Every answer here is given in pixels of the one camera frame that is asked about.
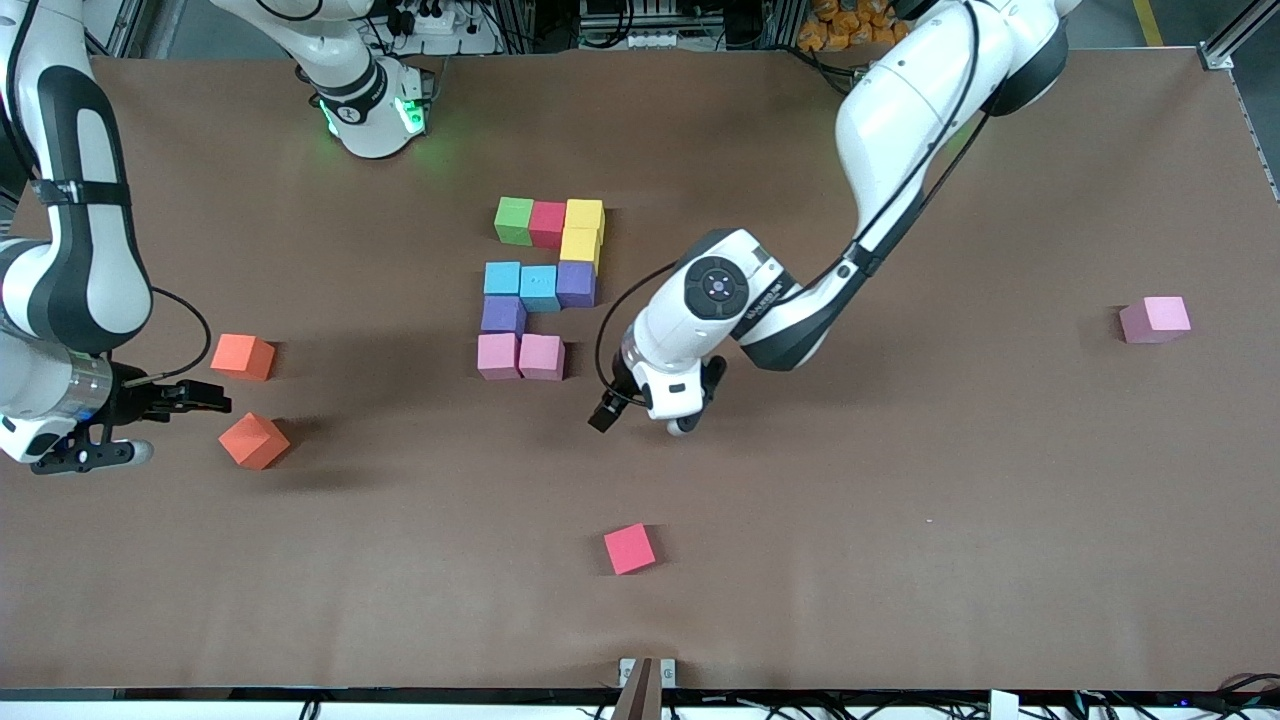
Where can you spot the orange foam cube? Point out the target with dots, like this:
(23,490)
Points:
(254,440)
(243,356)

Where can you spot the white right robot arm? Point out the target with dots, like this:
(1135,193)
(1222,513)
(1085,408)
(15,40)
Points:
(70,280)

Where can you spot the aluminium frame post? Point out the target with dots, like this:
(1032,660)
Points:
(1218,57)

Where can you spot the brown camera pole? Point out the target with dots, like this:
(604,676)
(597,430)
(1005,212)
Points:
(640,700)

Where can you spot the small metal bracket plate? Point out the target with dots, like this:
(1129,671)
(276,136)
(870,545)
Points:
(670,672)

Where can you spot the purple foam cube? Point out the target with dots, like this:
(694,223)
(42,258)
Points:
(503,316)
(577,285)

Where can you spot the small white box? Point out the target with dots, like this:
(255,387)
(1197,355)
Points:
(1003,705)

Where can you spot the grey electronics rack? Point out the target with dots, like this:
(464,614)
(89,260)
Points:
(650,40)

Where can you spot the pink foam cube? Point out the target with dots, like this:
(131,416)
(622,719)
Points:
(542,357)
(1155,319)
(498,356)

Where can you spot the green foam cube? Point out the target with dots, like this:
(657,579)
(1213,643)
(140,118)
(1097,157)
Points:
(515,221)

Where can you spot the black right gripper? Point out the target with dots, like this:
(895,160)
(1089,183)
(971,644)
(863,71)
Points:
(133,398)

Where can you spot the orange snack bag pile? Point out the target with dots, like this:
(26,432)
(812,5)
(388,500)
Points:
(835,30)

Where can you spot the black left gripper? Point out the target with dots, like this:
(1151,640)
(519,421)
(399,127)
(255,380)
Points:
(622,389)

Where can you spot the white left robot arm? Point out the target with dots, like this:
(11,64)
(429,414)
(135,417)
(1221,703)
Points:
(900,110)

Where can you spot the red foam cube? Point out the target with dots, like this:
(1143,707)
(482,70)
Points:
(548,224)
(630,548)

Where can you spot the blue foam cube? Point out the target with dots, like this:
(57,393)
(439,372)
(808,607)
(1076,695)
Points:
(540,288)
(503,278)

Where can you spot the yellow foam cube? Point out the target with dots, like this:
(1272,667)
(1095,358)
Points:
(586,214)
(582,248)

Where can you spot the white power strip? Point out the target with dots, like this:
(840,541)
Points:
(470,42)

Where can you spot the brown table cover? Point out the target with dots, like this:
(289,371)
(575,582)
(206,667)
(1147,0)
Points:
(900,550)

